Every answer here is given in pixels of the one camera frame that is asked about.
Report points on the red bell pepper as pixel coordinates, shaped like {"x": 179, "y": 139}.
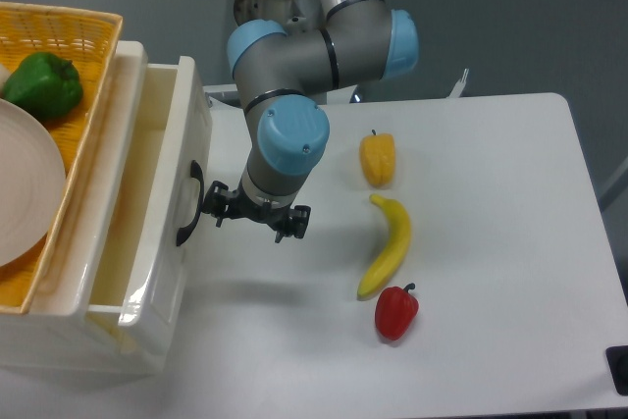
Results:
{"x": 396, "y": 308}

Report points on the black object at table edge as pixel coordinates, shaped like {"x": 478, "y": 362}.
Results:
{"x": 617, "y": 360}

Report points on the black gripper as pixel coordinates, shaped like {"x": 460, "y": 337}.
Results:
{"x": 273, "y": 211}

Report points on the white top drawer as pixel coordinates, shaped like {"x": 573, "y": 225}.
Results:
{"x": 141, "y": 275}

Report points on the yellow bell pepper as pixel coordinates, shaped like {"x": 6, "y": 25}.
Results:
{"x": 377, "y": 156}

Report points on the black drawer handle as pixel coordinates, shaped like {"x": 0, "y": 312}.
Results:
{"x": 184, "y": 232}

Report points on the beige plate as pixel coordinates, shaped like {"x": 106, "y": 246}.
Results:
{"x": 32, "y": 181}

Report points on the white drawer cabinet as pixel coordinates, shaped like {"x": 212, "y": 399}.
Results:
{"x": 58, "y": 332}

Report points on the green bell pepper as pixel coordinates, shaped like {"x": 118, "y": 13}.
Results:
{"x": 45, "y": 85}

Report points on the yellow banana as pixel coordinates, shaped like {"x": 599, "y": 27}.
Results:
{"x": 396, "y": 248}

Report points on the yellow woven basket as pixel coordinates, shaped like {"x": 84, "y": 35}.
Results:
{"x": 61, "y": 57}

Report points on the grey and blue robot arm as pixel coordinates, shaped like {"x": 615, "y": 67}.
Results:
{"x": 366, "y": 41}

